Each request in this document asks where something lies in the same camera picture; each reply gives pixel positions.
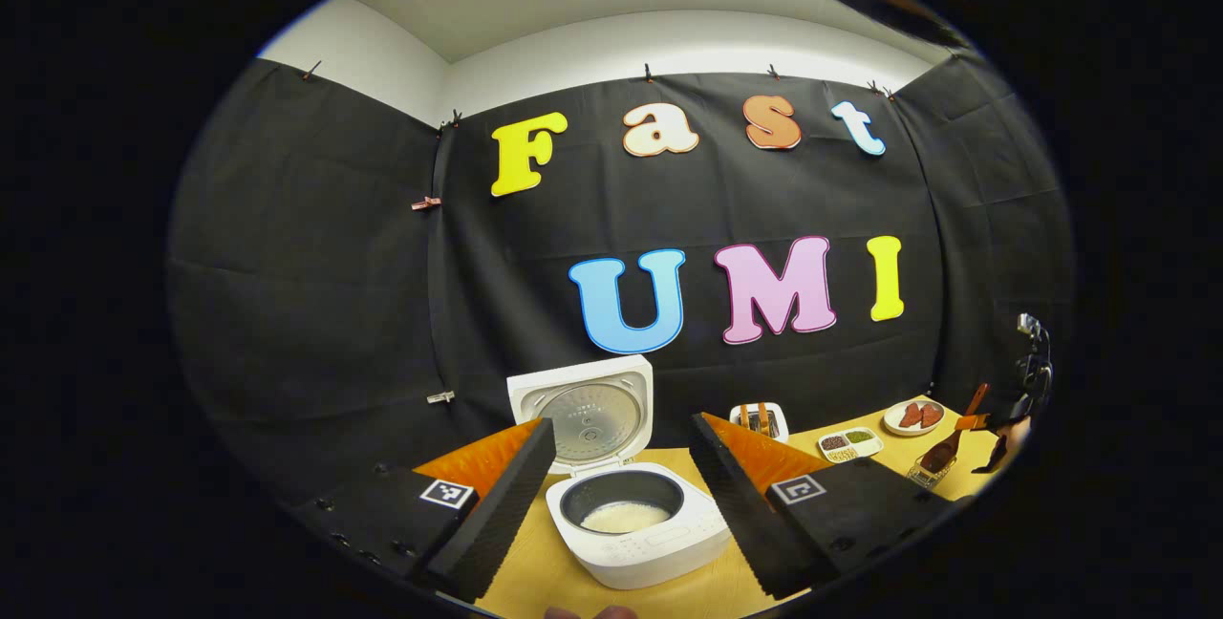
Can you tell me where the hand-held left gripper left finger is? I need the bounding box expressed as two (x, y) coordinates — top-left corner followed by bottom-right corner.
(291, 417), (557, 604)

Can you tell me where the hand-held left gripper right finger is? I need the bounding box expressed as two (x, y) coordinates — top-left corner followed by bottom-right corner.
(688, 412), (956, 601)

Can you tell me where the brown wooden spoon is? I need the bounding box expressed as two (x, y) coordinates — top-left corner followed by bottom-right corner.
(919, 383), (991, 475)

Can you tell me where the white rice cooker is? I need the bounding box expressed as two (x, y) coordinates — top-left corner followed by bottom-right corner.
(506, 354), (735, 591)

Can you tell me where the white rice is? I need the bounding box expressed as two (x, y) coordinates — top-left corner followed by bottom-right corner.
(581, 502), (672, 534)

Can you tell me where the round white plate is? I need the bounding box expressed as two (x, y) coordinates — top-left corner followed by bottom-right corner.
(882, 398), (947, 437)

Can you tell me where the white toaster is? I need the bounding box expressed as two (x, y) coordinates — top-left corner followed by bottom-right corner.
(729, 402), (790, 443)

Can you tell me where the divided white grain dish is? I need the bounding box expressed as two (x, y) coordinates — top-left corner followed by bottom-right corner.
(817, 427), (884, 464)

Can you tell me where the black backdrop cloth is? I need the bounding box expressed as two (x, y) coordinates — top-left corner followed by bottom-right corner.
(167, 51), (1076, 524)

